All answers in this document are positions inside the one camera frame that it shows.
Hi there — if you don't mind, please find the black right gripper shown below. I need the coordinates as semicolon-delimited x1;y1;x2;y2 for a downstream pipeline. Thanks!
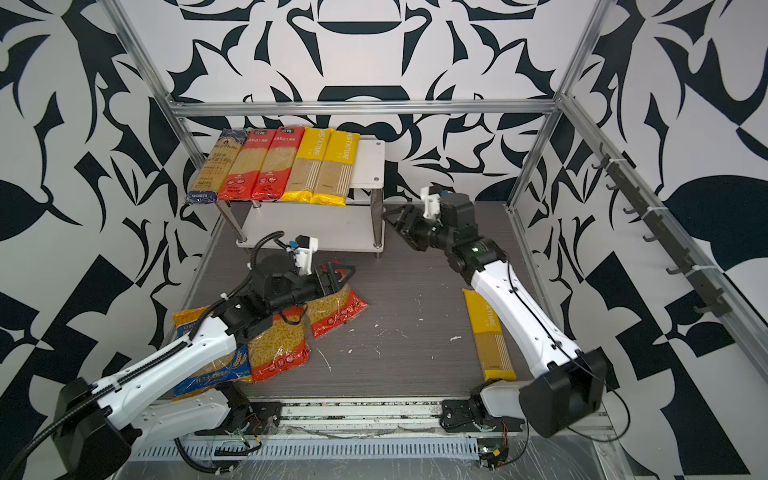
384;203;459;253

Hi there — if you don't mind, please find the red macaroni bag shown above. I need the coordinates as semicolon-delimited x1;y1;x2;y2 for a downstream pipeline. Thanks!
305;285;368;339
247;323;310;383

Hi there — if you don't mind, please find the yellow spaghetti bag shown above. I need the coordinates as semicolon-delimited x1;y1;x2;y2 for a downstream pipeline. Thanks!
310;131;361;207
281;128;335;203
463;289;517;381

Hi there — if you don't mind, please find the red noodle bag long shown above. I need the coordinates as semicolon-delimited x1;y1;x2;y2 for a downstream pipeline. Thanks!
250;126;306;201

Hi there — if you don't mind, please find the red long spaghetti bag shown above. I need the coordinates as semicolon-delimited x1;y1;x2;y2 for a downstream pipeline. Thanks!
218;129;277;201

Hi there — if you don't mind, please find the blue-ended spaghetti bag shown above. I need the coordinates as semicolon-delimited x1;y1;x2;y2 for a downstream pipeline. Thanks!
186;129;248;204

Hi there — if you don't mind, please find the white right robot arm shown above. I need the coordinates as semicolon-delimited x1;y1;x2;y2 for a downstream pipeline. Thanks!
383;191;608;438

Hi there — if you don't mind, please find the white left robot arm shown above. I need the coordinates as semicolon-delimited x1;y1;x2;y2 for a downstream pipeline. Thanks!
2;231;356;479

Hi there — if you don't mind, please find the white two-tier shelf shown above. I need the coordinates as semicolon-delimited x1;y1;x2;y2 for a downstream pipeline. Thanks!
217;135;386;256

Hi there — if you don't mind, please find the blue-bottom pasta bag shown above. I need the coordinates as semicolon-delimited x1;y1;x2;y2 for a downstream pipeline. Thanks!
172;305;254;400

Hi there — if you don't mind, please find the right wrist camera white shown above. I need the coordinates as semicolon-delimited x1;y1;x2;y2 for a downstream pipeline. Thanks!
420;186;448;222

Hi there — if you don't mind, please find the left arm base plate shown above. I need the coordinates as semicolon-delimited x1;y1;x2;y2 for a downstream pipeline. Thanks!
194;401;284;436

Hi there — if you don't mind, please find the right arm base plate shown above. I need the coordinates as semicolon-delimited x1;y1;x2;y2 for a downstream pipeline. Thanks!
439;397;524;433

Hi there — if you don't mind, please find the white slotted cable duct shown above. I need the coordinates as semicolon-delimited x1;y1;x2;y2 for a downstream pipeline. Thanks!
122;436;481;462

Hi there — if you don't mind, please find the aluminium frame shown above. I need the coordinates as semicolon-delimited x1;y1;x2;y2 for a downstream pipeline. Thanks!
102;1;767;376

